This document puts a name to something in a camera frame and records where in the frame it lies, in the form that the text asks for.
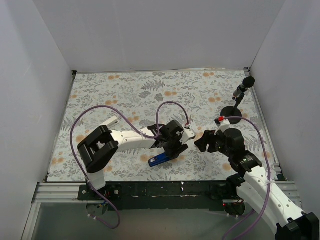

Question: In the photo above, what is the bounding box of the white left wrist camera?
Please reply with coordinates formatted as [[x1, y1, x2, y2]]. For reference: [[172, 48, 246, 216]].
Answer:
[[180, 123, 197, 145]]

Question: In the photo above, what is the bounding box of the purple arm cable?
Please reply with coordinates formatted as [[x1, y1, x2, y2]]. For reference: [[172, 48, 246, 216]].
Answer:
[[70, 101, 191, 230], [217, 116, 272, 240]]

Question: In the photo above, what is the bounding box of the white flat stick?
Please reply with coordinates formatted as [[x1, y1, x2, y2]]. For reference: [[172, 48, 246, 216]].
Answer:
[[100, 116, 119, 130]]

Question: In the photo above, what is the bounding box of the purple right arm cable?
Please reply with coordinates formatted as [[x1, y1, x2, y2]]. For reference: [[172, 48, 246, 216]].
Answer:
[[217, 116, 272, 240]]

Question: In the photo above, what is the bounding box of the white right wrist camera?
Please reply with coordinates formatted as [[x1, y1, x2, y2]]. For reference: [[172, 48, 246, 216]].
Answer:
[[214, 116, 231, 135]]

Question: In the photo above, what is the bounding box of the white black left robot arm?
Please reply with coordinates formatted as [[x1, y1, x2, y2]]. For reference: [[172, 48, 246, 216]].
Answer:
[[77, 120, 195, 200]]

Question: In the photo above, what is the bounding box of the black microphone on stand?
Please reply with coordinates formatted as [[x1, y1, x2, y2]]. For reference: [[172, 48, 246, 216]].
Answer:
[[220, 76, 256, 125]]

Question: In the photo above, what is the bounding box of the blue black stapler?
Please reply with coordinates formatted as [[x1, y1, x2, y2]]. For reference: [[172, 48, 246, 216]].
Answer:
[[148, 152, 171, 168]]

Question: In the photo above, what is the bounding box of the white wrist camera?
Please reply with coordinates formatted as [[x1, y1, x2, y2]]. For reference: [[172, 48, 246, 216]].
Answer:
[[180, 123, 197, 145], [214, 116, 231, 135]]

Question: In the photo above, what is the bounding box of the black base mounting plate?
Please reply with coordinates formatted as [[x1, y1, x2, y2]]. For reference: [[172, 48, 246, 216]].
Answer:
[[77, 180, 246, 215]]

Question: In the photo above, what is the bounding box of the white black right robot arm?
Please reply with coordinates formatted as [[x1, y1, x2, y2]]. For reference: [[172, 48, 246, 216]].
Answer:
[[194, 128, 320, 240]]

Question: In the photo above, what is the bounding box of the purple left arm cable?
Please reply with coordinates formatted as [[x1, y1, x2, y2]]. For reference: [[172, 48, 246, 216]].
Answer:
[[70, 101, 191, 230]]

